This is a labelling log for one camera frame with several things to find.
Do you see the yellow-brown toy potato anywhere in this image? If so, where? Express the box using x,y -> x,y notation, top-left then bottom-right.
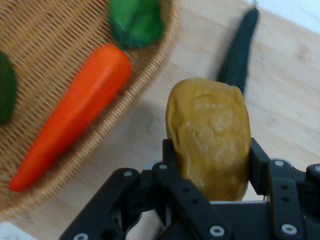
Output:
165,77 -> 252,202

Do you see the dark green toy vegetable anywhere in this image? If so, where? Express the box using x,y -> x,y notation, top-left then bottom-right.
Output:
0,51 -> 19,126

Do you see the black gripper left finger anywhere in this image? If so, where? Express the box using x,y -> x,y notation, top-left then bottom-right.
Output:
59,138 -> 235,240

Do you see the wooden cutting board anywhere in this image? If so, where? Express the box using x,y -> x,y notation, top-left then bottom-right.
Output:
7,0 -> 320,240

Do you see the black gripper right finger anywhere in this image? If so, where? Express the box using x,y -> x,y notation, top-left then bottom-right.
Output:
248,137 -> 320,240

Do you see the light green leafy toy vegetable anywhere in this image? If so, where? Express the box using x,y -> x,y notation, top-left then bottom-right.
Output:
107,0 -> 166,49

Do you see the dark green cucumber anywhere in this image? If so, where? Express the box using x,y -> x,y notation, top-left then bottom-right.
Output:
215,5 -> 260,96

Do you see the woven wicker basket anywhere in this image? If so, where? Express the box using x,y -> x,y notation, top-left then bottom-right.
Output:
0,0 -> 181,222

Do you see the orange toy carrot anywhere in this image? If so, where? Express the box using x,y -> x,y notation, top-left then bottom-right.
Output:
8,43 -> 133,193

